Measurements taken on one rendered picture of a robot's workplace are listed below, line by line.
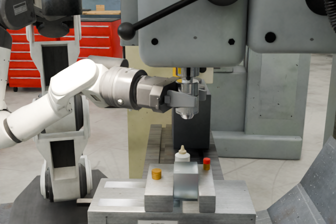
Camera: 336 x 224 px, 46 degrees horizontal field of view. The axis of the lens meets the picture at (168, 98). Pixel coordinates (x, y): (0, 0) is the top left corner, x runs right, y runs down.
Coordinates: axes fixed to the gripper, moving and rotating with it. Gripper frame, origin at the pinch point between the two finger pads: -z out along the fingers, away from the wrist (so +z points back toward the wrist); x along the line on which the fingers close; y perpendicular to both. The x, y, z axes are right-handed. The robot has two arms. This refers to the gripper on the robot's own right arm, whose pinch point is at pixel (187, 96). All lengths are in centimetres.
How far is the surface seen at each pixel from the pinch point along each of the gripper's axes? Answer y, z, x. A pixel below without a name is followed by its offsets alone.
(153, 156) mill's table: 30.7, 23.8, 31.2
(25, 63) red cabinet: 87, 378, 330
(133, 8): -17.4, 8.8, -6.2
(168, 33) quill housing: -13.9, -0.7, -10.6
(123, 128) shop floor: 127, 182, 264
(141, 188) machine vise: 23.5, 10.6, 0.0
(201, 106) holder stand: 15.7, 12.9, 42.9
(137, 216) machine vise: 24.5, 6.6, -8.9
